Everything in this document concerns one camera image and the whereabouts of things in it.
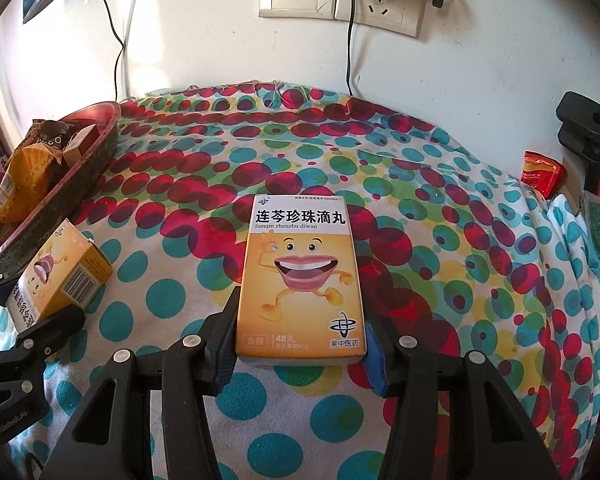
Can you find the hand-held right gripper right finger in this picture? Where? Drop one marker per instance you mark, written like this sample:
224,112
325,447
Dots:
377,365

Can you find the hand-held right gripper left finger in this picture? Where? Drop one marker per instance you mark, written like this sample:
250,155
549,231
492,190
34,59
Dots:
225,360

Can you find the yellow medicine box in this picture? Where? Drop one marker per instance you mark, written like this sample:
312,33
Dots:
300,270
75,275

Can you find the yellow oat snack bag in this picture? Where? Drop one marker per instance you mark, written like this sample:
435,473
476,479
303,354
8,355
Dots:
27,180

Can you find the red round tray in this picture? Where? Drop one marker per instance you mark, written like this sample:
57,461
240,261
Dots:
70,190

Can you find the brown oat snack bag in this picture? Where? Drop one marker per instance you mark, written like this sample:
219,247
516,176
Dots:
47,135

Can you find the small beige box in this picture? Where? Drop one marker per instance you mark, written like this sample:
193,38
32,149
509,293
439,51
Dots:
82,142

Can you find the polka dot cloth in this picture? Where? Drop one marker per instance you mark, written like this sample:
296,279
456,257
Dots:
430,260

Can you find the red foil wrapper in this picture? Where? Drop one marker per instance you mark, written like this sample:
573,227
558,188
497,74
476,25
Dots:
542,172

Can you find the black clamp holder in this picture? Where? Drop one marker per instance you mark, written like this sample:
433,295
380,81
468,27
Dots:
580,120

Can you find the white power socket plate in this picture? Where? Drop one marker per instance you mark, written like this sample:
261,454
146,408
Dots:
380,12

